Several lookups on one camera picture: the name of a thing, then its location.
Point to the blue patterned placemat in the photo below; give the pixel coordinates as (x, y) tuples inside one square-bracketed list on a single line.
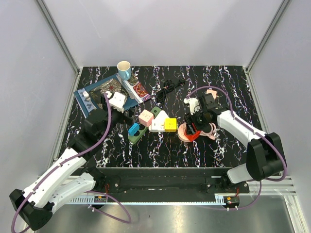
[(136, 94)]

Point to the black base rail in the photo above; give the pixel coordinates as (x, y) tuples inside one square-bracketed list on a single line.
[(160, 185)]

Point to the yellow cube socket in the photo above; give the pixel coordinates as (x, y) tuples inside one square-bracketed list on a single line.
[(170, 125)]

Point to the beige cube socket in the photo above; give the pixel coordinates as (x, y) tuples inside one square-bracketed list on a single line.
[(212, 92)]

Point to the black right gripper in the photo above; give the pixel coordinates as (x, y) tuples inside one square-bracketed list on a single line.
[(190, 119)]

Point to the pink cube socket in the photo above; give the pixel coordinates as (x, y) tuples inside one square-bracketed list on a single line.
[(145, 118)]

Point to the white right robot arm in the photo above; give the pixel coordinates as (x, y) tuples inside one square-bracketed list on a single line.
[(265, 155)]

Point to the teal ceramic mug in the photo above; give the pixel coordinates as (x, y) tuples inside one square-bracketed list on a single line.
[(124, 70)]

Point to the green power strip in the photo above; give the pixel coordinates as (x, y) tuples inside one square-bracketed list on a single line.
[(142, 129)]

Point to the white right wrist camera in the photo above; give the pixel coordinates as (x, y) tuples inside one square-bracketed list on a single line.
[(193, 105)]

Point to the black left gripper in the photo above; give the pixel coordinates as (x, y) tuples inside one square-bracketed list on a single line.
[(129, 118)]

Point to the silver fork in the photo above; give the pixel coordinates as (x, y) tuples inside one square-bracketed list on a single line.
[(86, 95)]

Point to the dark floral square plate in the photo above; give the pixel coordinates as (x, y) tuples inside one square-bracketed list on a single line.
[(112, 85)]

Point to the pink round socket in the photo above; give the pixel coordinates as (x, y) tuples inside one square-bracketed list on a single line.
[(182, 134)]

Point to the white triangular power strip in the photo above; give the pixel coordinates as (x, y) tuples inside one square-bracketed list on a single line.
[(157, 124)]

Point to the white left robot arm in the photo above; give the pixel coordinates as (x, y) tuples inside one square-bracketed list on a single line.
[(37, 203)]

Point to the blue plug adapter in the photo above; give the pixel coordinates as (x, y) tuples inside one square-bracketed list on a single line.
[(133, 129)]

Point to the red cube socket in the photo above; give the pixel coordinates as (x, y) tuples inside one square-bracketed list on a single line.
[(192, 137)]

